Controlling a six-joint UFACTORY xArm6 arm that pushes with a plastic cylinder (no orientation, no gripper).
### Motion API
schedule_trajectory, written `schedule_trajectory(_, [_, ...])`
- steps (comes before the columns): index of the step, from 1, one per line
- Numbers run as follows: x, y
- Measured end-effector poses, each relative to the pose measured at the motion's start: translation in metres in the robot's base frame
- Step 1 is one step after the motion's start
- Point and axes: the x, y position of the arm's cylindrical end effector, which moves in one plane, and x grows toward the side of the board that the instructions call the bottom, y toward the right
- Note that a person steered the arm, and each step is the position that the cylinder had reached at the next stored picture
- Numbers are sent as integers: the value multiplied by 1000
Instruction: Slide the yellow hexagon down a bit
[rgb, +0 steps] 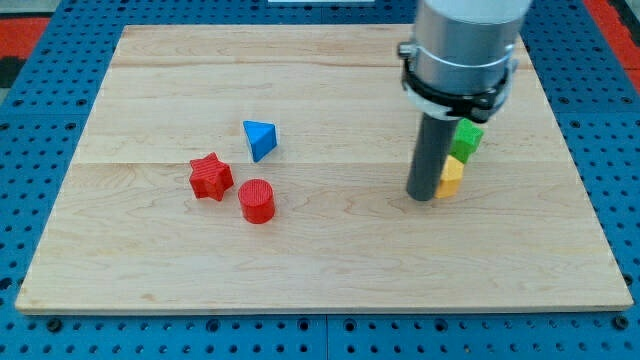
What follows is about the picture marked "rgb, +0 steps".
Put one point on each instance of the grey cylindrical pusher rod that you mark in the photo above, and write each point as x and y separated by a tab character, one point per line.
432	147

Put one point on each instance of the black clamp ring mount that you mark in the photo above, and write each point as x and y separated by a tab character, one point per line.
449	91

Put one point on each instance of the yellow hexagon block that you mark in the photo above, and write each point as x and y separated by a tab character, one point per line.
451	178

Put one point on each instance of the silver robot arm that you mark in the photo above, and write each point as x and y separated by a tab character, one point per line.
458	63

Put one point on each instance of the green block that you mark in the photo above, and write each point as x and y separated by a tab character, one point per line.
466	140

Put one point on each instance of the blue triangle block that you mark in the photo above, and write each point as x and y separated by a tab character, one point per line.
261	137

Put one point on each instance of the red cylinder block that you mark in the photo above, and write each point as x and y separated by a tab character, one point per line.
257	202

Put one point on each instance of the light wooden board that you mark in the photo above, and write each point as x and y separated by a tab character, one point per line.
127	235

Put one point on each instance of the red star block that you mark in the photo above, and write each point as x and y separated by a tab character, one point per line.
210	177

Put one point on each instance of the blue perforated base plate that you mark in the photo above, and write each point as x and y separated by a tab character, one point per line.
586	54

